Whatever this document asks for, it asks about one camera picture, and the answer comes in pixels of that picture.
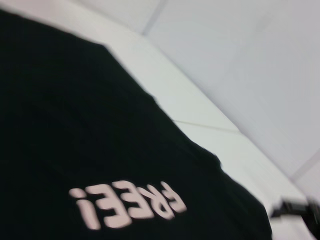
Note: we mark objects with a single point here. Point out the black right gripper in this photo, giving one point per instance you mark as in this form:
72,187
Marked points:
312,217

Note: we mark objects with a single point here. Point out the black shirt with FREE! print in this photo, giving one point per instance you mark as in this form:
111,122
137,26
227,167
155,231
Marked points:
100,150

